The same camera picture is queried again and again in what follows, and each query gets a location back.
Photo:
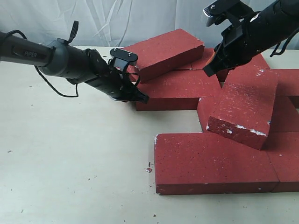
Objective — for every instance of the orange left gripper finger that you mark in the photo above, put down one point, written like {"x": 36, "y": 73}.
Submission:
{"x": 137, "y": 96}

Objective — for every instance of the white backdrop cloth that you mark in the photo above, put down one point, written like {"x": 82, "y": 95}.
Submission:
{"x": 107, "y": 23}

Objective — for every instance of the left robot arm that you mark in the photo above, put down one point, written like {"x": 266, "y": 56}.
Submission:
{"x": 60, "y": 59}

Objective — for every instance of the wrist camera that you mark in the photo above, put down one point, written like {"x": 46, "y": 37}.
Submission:
{"x": 221, "y": 10}
{"x": 129, "y": 57}

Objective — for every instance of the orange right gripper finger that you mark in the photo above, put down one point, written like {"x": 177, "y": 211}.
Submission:
{"x": 220, "y": 60}

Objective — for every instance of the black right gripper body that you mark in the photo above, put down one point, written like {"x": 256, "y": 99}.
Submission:
{"x": 242, "y": 40}

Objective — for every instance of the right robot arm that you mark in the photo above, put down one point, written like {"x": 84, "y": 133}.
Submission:
{"x": 278, "y": 24}

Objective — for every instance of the red brick stacked top back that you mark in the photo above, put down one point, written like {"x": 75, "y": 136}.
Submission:
{"x": 164, "y": 53}

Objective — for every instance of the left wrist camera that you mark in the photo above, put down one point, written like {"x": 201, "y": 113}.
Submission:
{"x": 129, "y": 57}

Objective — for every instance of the red brick right second row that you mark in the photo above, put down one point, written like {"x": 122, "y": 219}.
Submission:
{"x": 288, "y": 82}

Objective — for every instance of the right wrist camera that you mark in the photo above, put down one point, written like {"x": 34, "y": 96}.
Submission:
{"x": 221, "y": 10}

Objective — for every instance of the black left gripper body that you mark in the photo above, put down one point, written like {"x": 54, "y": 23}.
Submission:
{"x": 110, "y": 77}

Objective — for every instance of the red brick middle row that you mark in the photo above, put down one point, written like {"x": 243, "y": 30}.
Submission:
{"x": 285, "y": 116}

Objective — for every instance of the red brick back right base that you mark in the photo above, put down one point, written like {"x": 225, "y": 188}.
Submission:
{"x": 207, "y": 54}

